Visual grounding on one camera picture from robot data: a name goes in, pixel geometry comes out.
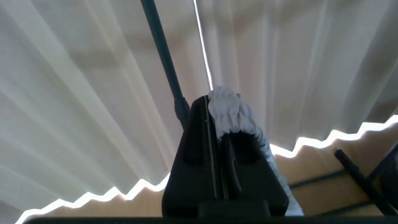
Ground black clothes rack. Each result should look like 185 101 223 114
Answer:
140 0 398 217

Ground beige curtain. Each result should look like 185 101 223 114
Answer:
0 0 398 216

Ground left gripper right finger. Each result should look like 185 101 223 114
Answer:
217 131 290 217

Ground pale grey shorts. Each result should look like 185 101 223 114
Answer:
207 86 304 217

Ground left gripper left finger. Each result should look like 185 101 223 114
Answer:
161 95 219 218

